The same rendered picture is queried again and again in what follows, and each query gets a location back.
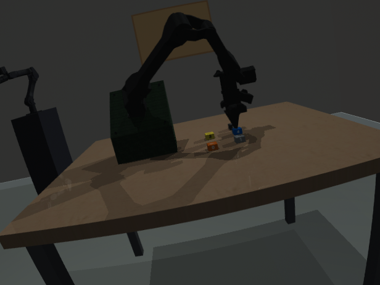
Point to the yellow digit block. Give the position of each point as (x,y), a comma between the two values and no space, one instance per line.
(209,135)

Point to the blue block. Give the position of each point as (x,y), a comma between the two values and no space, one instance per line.
(237,131)

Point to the orange block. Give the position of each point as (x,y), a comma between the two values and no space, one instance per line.
(211,146)

